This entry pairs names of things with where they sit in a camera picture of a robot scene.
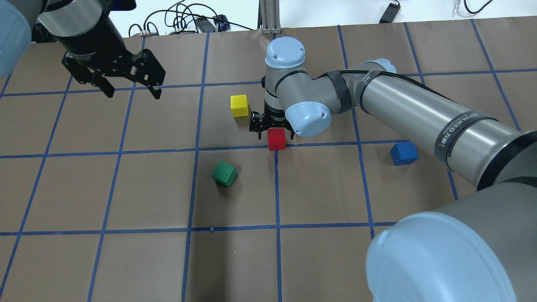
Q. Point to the black power adapter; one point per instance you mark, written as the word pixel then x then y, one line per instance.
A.
pixel 390 12

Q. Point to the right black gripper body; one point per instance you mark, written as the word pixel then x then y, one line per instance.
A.
pixel 272 121

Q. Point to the yellow block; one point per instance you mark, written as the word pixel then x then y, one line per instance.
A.
pixel 239 105

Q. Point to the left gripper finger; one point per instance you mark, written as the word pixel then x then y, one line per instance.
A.
pixel 155 90
pixel 106 87

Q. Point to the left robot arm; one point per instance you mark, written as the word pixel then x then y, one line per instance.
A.
pixel 60 18

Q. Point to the red block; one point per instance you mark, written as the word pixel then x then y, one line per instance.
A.
pixel 276 139

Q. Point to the blue block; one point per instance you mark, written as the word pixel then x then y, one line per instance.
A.
pixel 404 154

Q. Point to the green block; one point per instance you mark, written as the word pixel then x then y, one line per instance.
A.
pixel 224 174

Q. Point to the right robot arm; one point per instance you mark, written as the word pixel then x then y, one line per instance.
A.
pixel 481 248

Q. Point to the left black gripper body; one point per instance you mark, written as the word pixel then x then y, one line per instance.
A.
pixel 93 38

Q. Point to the aluminium frame post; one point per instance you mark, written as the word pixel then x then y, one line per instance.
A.
pixel 269 16

